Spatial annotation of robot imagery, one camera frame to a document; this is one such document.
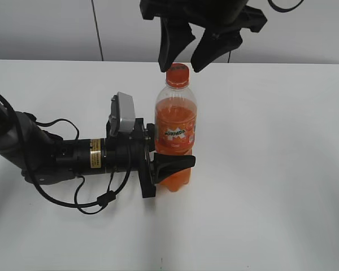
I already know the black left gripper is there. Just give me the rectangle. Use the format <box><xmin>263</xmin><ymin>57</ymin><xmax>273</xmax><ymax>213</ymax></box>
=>
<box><xmin>105</xmin><ymin>118</ymin><xmax>196</xmax><ymax>198</ymax></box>

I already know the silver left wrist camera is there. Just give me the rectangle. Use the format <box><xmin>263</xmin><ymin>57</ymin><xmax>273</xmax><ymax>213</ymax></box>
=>
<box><xmin>108</xmin><ymin>91</ymin><xmax>136</xmax><ymax>137</ymax></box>

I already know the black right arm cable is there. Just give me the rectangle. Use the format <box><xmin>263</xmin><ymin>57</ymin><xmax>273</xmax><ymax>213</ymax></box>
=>
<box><xmin>267</xmin><ymin>0</ymin><xmax>305</xmax><ymax>12</ymax></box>

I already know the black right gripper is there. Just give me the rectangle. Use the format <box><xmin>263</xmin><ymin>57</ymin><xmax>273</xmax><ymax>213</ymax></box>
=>
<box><xmin>140</xmin><ymin>0</ymin><xmax>267</xmax><ymax>73</ymax></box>

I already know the orange bottle cap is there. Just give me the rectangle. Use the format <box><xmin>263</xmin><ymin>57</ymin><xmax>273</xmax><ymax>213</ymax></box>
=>
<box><xmin>166</xmin><ymin>63</ymin><xmax>190</xmax><ymax>89</ymax></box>

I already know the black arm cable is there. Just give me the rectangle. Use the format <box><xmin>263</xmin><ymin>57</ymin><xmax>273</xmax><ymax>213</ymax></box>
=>
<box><xmin>0</xmin><ymin>84</ymin><xmax>131</xmax><ymax>216</ymax></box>
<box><xmin>267</xmin><ymin>0</ymin><xmax>305</xmax><ymax>12</ymax></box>

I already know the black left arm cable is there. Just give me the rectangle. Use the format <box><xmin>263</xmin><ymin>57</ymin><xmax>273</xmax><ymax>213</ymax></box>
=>
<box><xmin>0</xmin><ymin>84</ymin><xmax>131</xmax><ymax>216</ymax></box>

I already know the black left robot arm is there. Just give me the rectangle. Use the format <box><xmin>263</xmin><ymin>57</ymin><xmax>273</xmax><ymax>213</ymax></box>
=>
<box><xmin>0</xmin><ymin>92</ymin><xmax>195</xmax><ymax>198</ymax></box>

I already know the orange Mirinda soda bottle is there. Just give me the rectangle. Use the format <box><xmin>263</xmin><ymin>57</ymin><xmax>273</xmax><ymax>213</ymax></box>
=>
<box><xmin>153</xmin><ymin>81</ymin><xmax>198</xmax><ymax>194</ymax></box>

